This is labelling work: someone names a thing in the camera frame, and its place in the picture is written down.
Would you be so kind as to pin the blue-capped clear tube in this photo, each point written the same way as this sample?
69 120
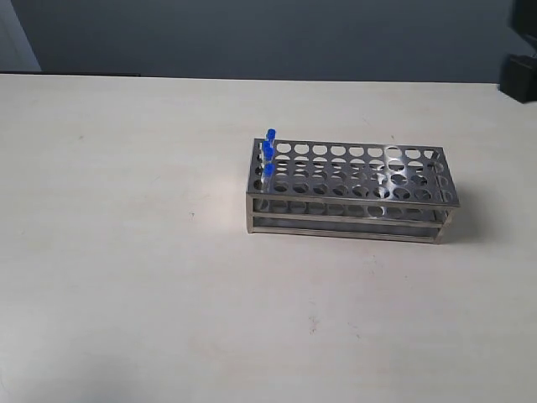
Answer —
266 176
267 152

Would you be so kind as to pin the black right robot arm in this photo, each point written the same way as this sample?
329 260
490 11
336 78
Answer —
518 72

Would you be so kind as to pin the stainless steel test tube rack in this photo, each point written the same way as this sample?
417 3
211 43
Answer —
345 190

